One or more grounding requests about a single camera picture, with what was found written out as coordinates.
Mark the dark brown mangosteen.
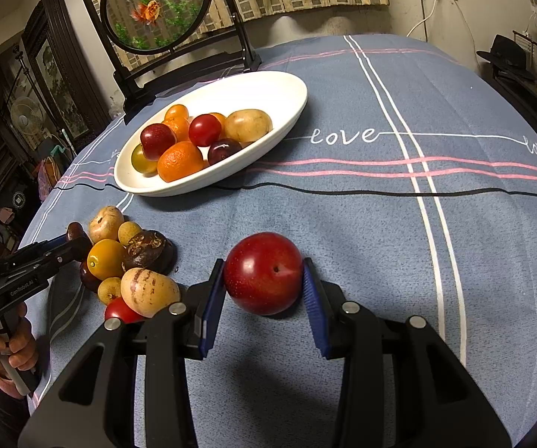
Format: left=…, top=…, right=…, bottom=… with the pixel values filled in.
left=66, top=221, right=87, bottom=241

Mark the small dark red fruit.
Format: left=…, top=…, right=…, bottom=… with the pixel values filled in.
left=79, top=261, right=100, bottom=293

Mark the small yellow orange fruit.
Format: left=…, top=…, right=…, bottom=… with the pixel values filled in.
left=86, top=239, right=126, bottom=280

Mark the red cherry tomato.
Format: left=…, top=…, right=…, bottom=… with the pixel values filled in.
left=188, top=113, right=222, bottom=147
left=104, top=297, right=146, bottom=324

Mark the dark brown passionfruit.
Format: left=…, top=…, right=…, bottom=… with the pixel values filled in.
left=122, top=230, right=177, bottom=274

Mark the tan striped melon fruit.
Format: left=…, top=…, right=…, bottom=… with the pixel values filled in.
left=121, top=268, right=180, bottom=318

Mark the green yellow round fruit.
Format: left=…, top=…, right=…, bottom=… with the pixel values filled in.
left=131, top=144, right=157, bottom=176

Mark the large orange mandarin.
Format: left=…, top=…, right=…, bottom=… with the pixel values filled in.
left=157, top=141, right=207, bottom=182
left=163, top=115, right=189, bottom=141

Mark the yellow orange persimmon fruit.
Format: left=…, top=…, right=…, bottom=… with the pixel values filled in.
left=164, top=103, right=189, bottom=120

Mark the small dark plum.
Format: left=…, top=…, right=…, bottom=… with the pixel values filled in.
left=207, top=138, right=243, bottom=165

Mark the large red plum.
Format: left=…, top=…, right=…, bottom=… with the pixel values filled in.
left=224, top=231, right=303, bottom=317

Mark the golden brown round fruit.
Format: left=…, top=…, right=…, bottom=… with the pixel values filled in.
left=223, top=109, right=272, bottom=144

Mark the dark red plum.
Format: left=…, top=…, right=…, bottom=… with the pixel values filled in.
left=140, top=124, right=176, bottom=161

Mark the person's left hand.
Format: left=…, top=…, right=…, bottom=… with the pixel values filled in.
left=0, top=304, right=38, bottom=379

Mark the standing fan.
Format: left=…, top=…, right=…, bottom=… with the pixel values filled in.
left=10, top=97, right=44, bottom=138

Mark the blue striped tablecloth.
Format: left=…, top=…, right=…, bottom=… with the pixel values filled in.
left=21, top=34, right=537, bottom=447

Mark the dark framed painting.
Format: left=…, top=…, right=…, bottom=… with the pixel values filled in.
left=21, top=0, right=110, bottom=152

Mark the goldfish round screen ornament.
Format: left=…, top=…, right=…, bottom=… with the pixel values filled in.
left=82, top=0, right=261, bottom=120

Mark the white oval plate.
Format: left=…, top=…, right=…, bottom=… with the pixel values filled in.
left=113, top=71, right=308, bottom=197

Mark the black hat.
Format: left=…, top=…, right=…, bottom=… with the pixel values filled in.
left=476, top=34, right=536, bottom=82

